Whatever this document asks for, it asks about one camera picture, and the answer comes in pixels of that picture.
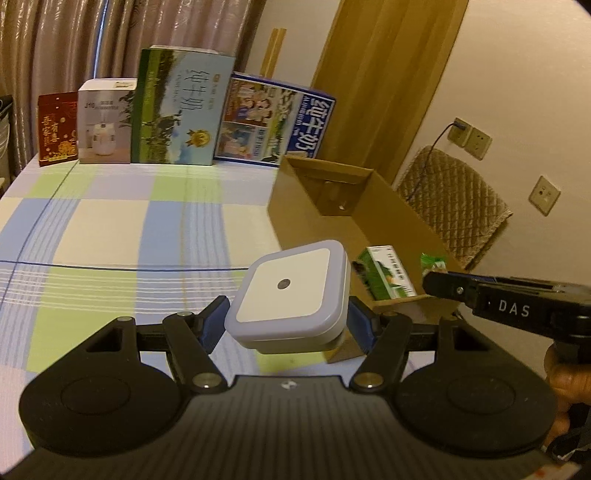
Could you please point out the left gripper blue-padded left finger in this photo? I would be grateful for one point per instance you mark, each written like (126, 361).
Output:
(191, 338)

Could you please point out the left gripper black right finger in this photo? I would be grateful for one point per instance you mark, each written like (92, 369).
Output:
(384, 340)

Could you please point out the green white spray box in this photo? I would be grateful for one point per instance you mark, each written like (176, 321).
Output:
(383, 274)

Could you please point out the green candy wrapper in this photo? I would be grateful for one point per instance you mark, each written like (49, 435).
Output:
(433, 263)

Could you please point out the hand holding right gripper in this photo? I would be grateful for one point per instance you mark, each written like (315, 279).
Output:
(571, 384)

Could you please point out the quilted beige chair cushion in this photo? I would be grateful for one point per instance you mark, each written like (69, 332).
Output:
(456, 202)

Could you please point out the checkered bed sheet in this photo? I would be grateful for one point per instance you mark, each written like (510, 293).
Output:
(84, 244)

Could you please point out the open cardboard box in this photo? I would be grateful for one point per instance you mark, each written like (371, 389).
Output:
(315, 200)

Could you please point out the blue milk carton box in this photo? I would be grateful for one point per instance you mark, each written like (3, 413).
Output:
(265, 119)

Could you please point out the green milk carton box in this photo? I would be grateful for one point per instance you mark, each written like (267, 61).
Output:
(178, 105)

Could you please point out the white humidifier box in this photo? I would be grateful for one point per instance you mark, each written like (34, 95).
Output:
(104, 111)

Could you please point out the red gift box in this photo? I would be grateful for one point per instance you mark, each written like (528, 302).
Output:
(57, 128)

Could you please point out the wooden door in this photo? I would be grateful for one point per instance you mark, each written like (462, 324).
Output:
(383, 62)

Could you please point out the brown curtain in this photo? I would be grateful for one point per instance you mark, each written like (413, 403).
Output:
(54, 46)

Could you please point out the lower wall socket plate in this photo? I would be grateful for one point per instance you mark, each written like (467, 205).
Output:
(544, 195)

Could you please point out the wall power socket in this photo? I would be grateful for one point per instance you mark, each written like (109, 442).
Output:
(460, 132)

